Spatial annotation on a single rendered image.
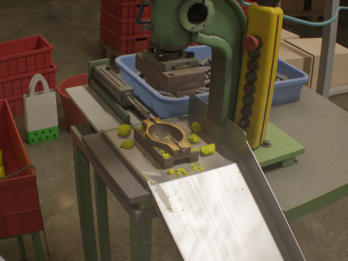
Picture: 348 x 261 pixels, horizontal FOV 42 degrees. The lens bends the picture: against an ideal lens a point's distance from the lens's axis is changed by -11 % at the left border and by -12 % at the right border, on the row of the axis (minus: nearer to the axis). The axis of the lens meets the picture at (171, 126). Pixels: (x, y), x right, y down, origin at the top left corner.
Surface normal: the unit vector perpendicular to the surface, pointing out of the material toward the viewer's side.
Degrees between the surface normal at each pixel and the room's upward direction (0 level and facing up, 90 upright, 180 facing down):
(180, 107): 100
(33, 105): 81
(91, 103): 0
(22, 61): 90
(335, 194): 90
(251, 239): 30
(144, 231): 90
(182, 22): 90
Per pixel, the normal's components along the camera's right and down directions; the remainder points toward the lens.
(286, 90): 0.45, 0.57
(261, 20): -0.61, 0.25
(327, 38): -0.88, 0.18
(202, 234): 0.28, -0.56
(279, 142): 0.04, -0.89
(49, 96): 0.48, 0.27
